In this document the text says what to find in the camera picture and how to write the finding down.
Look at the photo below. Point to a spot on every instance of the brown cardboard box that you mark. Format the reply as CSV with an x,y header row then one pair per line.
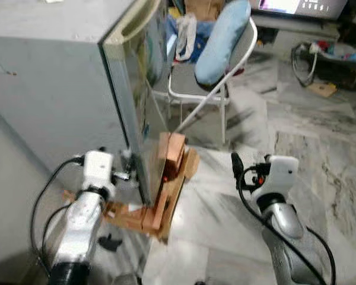
x,y
203,8

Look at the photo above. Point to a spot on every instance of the grey appliance with lit display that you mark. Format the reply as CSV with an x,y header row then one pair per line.
x,y
302,7

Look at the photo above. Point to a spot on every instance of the blue cloth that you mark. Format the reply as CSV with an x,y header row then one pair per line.
x,y
204,29

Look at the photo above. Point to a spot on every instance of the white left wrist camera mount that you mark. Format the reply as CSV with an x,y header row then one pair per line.
x,y
98,169

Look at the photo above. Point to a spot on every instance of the small black floor object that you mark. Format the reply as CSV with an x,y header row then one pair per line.
x,y
110,241

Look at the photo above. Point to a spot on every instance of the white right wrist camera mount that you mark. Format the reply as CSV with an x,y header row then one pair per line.
x,y
279,175

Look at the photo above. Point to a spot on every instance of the white metal chair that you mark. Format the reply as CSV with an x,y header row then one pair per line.
x,y
190,80

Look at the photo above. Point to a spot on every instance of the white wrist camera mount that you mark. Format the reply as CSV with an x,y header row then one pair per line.
x,y
279,175
98,169

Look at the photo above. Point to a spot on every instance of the white cloth bag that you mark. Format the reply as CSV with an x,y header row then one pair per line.
x,y
186,37

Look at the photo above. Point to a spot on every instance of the wooden fridge stand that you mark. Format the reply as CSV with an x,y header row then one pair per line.
x,y
166,202

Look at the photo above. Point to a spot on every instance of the grey fridge door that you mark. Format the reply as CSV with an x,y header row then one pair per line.
x,y
139,101

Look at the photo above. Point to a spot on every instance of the grey fridge body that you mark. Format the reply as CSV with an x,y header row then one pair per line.
x,y
53,77

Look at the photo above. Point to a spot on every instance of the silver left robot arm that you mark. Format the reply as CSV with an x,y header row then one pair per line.
x,y
77,231

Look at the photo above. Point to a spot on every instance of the dark basket with colourful items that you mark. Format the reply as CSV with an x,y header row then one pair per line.
x,y
341,62

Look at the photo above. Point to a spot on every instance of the flat cardboard piece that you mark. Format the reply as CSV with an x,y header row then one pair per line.
x,y
323,89

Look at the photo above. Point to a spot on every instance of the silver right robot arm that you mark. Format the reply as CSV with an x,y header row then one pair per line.
x,y
285,231

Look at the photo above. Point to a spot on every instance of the light blue pillow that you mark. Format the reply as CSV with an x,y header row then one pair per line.
x,y
222,44

